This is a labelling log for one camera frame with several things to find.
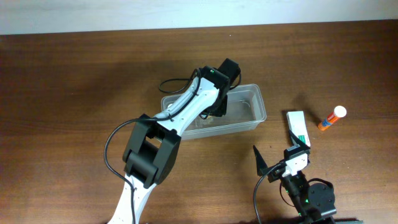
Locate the orange tube white cap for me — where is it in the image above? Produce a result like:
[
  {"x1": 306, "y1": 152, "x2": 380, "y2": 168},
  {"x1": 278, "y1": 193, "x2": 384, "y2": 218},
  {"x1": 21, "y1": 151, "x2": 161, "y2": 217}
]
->
[{"x1": 318, "y1": 105, "x2": 347, "y2": 131}]

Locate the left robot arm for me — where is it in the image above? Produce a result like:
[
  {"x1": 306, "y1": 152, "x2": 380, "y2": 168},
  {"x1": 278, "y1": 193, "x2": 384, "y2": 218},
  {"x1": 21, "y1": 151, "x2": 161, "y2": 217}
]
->
[{"x1": 110, "y1": 58, "x2": 241, "y2": 223}]

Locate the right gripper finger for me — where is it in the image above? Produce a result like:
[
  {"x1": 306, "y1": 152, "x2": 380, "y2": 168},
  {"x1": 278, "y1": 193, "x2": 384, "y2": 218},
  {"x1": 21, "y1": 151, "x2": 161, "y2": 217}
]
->
[
  {"x1": 253, "y1": 145, "x2": 269, "y2": 177},
  {"x1": 288, "y1": 130, "x2": 310, "y2": 152}
]

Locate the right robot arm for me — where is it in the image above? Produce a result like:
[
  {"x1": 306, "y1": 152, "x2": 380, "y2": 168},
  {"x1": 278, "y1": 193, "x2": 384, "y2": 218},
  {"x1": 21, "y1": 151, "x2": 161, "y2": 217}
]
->
[{"x1": 252, "y1": 131, "x2": 336, "y2": 223}]

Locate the clear plastic container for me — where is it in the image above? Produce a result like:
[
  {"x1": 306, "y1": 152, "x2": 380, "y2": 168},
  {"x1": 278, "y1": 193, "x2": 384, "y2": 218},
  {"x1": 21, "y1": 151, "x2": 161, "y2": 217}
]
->
[{"x1": 155, "y1": 80, "x2": 267, "y2": 140}]

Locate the white medicine box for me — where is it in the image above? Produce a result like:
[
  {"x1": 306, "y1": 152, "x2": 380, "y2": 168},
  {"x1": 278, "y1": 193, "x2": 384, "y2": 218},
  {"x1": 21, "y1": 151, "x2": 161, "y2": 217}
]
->
[{"x1": 287, "y1": 111, "x2": 311, "y2": 147}]

